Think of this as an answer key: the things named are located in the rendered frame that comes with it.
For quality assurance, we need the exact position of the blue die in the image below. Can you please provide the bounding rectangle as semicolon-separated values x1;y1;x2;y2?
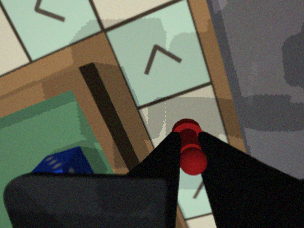
30;146;94;174

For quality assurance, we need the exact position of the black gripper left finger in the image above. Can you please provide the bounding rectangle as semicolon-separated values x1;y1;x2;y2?
3;132;181;228

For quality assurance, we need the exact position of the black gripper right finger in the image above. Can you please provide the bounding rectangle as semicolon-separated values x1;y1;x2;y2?
198;132;304;228

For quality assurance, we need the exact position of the red pawn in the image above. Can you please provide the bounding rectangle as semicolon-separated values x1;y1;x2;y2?
172;118;207;176

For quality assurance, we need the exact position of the tan wooden board border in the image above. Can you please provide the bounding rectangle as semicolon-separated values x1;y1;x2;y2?
0;0;246;163

